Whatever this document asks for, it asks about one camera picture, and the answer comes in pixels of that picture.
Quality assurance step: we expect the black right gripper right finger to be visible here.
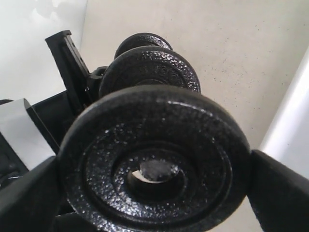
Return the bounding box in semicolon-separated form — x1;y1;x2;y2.
247;150;309;232

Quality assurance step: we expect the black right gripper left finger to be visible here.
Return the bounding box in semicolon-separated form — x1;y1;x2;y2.
0;156;63;232

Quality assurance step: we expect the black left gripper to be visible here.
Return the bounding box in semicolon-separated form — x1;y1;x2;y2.
28;30;93;150

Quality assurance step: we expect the black weight plate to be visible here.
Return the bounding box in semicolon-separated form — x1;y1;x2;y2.
98;46;201;98
57;85;251;232
114;32;173;58

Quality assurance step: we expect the chrome dumbbell bar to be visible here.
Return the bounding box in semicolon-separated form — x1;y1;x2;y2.
140;159;179;183

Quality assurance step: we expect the white plastic tray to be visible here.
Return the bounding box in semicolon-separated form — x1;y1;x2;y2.
259;47;309;158

